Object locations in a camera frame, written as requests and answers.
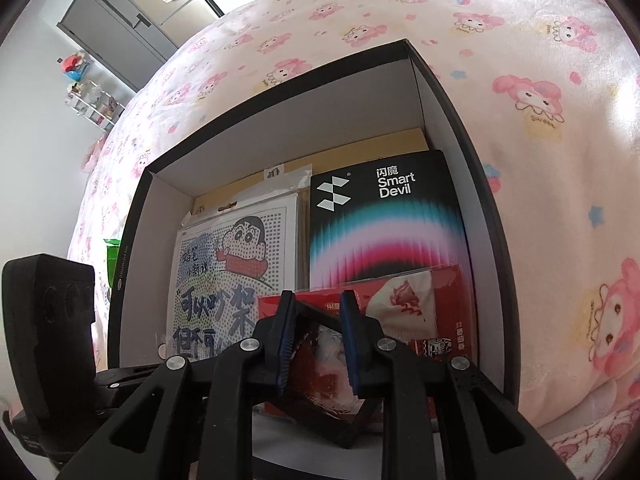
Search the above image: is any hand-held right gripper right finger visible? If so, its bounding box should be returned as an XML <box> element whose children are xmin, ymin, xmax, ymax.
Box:
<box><xmin>340</xmin><ymin>290</ymin><xmax>576</xmax><ymax>480</ymax></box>

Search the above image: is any grey double door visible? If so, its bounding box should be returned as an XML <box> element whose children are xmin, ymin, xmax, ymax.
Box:
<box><xmin>56</xmin><ymin>0</ymin><xmax>181</xmax><ymax>93</ymax></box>

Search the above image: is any black cardboard box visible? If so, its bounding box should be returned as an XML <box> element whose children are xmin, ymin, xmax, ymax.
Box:
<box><xmin>107</xmin><ymin>37</ymin><xmax>518</xmax><ymax>466</ymax></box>

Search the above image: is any red packet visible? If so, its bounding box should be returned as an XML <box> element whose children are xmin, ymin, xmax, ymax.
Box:
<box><xmin>257</xmin><ymin>262</ymin><xmax>473</xmax><ymax>418</ymax></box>

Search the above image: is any yellow cardboard sheet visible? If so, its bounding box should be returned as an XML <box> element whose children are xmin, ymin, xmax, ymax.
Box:
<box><xmin>192</xmin><ymin>129</ymin><xmax>432</xmax><ymax>216</ymax></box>

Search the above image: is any black square display frame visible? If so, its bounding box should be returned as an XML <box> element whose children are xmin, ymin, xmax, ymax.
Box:
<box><xmin>287</xmin><ymin>305</ymin><xmax>383</xmax><ymax>450</ymax></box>

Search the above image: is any champagne fridge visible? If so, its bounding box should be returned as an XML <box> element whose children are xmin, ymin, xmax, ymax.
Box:
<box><xmin>132</xmin><ymin>0</ymin><xmax>226</xmax><ymax>41</ymax></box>

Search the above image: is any pink plush toy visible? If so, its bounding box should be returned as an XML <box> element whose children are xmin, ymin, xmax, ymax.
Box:
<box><xmin>82</xmin><ymin>135</ymin><xmax>108</xmax><ymax>173</ymax></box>

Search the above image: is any red and blue plush toy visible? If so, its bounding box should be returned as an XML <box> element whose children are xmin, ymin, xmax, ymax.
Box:
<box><xmin>59</xmin><ymin>52</ymin><xmax>93</xmax><ymax>83</ymax></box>

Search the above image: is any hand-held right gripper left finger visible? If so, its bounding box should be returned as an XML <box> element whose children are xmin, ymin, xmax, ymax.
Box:
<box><xmin>60</xmin><ymin>290</ymin><xmax>301</xmax><ymax>480</ymax></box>

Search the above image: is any pink cartoon printed blanket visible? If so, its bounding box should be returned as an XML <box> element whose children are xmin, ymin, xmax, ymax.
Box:
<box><xmin>67</xmin><ymin>0</ymin><xmax>640</xmax><ymax>480</ymax></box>

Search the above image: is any black rainbow screen protector box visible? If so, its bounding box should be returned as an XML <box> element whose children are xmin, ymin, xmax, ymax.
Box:
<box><xmin>307</xmin><ymin>150</ymin><xmax>473</xmax><ymax>293</ymax></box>

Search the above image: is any cartoon diamond painting kit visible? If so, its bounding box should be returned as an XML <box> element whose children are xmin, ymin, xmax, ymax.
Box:
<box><xmin>162</xmin><ymin>192</ymin><xmax>301</xmax><ymax>361</ymax></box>

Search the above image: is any clear hanging bag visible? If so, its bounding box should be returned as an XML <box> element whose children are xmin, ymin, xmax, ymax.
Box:
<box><xmin>260</xmin><ymin>161</ymin><xmax>314</xmax><ymax>196</ymax></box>

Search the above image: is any white shelf rack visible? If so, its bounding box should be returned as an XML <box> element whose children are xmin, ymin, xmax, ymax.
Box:
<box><xmin>65</xmin><ymin>77</ymin><xmax>126</xmax><ymax>133</ymax></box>

